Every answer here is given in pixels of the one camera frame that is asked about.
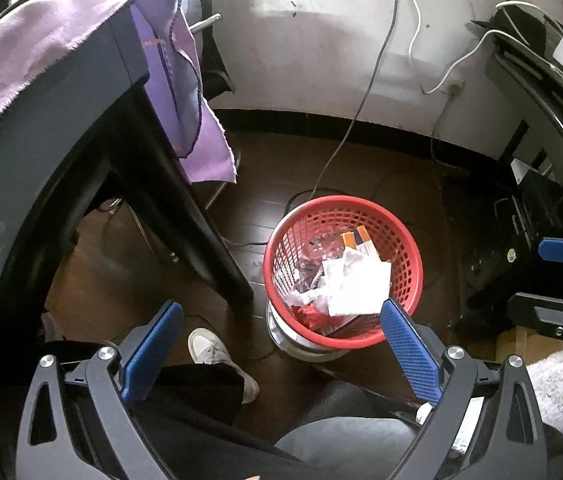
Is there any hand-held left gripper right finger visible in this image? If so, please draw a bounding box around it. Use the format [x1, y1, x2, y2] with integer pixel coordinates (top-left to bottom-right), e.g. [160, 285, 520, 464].
[379, 297, 552, 480]

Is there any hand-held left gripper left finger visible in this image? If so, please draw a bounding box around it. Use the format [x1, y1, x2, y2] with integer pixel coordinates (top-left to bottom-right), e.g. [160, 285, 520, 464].
[16, 300, 185, 480]

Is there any white tissue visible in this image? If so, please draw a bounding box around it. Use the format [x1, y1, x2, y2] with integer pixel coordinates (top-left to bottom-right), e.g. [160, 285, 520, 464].
[281, 247, 393, 318]

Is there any red foam net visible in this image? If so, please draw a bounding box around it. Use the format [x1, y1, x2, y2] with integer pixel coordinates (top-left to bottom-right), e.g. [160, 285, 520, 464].
[291, 302, 335, 331]

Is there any red plastic basket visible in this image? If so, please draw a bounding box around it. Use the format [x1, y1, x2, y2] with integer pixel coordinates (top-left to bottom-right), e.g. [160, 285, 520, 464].
[263, 196, 423, 351]

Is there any orange box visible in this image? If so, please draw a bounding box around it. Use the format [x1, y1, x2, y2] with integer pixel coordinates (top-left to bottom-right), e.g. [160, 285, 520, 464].
[339, 227, 379, 256]

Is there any white shoe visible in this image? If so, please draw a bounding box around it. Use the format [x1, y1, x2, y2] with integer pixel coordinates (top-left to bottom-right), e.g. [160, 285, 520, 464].
[188, 328, 261, 405]

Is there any person's black trouser leg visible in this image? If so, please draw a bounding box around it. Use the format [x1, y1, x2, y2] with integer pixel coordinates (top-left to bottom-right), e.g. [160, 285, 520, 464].
[44, 340, 312, 480]

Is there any white round container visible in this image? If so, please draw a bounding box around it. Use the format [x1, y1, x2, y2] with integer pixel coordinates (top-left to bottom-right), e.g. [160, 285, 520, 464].
[266, 300, 357, 363]

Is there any clear plastic wrapper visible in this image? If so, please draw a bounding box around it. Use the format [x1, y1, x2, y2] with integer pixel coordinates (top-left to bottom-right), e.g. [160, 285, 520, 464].
[286, 232, 347, 296]

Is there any black media stand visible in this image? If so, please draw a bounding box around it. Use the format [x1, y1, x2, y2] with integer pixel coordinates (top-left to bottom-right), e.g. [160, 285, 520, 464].
[461, 0, 563, 331]

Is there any dark wooden table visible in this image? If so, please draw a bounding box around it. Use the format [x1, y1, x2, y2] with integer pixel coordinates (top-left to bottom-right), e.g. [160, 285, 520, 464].
[0, 15, 255, 480]

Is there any purple tablecloth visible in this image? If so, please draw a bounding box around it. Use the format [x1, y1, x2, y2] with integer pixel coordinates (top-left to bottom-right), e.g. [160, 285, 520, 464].
[0, 0, 237, 186]

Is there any grey cable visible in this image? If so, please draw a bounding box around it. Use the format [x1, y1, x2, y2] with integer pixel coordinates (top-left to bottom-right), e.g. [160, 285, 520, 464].
[284, 0, 409, 221]

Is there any white cable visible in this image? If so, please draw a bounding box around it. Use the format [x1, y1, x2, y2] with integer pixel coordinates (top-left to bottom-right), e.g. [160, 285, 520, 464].
[401, 0, 542, 96]

